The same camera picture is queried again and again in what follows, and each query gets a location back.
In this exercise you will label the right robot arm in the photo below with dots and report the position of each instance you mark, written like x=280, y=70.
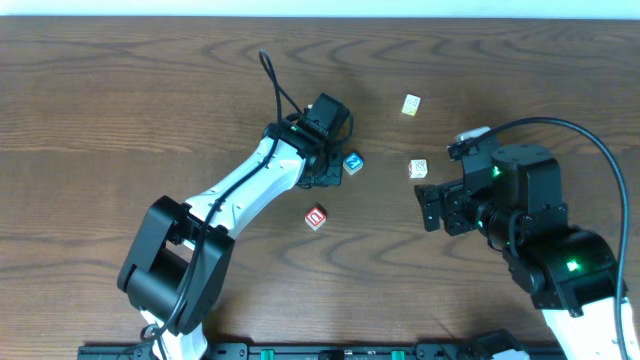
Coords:
x=512, y=195

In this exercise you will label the white block right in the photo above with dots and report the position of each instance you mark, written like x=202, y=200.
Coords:
x=418, y=168

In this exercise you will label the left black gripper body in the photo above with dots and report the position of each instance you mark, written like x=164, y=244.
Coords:
x=329, y=175

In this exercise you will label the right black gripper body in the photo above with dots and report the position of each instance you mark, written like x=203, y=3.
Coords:
x=447, y=206

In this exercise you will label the yellow-green block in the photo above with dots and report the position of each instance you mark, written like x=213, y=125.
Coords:
x=411, y=105

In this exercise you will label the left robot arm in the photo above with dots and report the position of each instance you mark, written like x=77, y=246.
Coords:
x=174, y=271

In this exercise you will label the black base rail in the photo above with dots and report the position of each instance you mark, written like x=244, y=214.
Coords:
x=241, y=351

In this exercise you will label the red letter U block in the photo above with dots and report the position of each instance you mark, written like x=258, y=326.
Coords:
x=315, y=218

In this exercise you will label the blue number 2 block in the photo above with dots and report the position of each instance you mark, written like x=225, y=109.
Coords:
x=353, y=163

